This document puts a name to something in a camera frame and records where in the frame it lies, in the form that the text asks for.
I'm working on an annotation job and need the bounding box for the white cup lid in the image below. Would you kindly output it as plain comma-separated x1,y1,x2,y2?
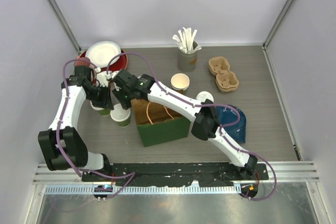
90,103,104,111
110,103,131,123

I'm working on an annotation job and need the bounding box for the green paper bag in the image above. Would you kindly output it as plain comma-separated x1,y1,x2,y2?
131,99,191,147

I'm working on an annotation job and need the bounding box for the stack of green paper cups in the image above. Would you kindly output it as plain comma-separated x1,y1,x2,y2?
171,73,190,93

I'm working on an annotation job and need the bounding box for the stack of white lids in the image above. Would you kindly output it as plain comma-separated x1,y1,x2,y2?
196,91,214,102

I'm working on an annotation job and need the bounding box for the green paper cup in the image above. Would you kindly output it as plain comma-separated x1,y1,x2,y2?
98,109,110,116
117,118,131,127

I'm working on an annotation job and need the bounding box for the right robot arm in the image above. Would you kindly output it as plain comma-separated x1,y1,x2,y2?
106,69,258,179

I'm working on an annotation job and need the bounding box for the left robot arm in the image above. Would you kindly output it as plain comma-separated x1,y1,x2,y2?
38,66,113,182

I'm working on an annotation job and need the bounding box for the red round tray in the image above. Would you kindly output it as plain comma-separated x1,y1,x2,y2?
78,51,128,72

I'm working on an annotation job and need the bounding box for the floral pink tumbler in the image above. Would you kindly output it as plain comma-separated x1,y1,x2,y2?
74,57,91,67

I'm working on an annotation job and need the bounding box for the white paper plate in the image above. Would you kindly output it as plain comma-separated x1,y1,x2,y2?
85,41,121,68

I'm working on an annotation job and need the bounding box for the grey straw holder cup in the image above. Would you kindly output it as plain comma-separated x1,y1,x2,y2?
177,49,197,72

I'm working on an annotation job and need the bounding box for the white wrapped straws bundle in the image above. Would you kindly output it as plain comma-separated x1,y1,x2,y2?
172,27,202,55

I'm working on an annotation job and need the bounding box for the cardboard cup carrier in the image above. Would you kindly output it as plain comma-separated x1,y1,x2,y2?
208,57,239,92

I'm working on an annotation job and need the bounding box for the blue leaf-shaped dish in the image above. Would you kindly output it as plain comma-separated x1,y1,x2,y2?
216,105,247,144

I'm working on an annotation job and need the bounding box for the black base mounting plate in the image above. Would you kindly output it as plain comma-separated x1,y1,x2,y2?
81,161,269,188

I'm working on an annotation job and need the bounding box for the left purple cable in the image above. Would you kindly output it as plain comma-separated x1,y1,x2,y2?
56,59,136,206

